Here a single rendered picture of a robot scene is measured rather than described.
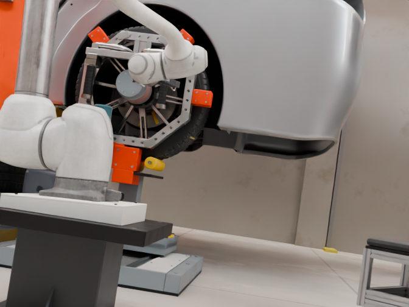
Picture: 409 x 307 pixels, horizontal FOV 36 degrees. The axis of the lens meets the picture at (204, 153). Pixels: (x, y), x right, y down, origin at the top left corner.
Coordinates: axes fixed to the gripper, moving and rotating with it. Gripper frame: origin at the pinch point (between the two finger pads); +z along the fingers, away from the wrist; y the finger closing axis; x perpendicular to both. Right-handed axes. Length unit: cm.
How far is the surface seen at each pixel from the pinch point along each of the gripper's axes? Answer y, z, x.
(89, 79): -33.6, 10.1, -0.1
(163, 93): 0.4, 10.2, -1.9
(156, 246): 3, 34, -70
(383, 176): 162, 402, -1
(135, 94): -13.7, 17.9, -3.0
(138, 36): -20.4, 33.0, 26.8
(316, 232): 102, 389, -67
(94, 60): -32.6, 10.3, 8.6
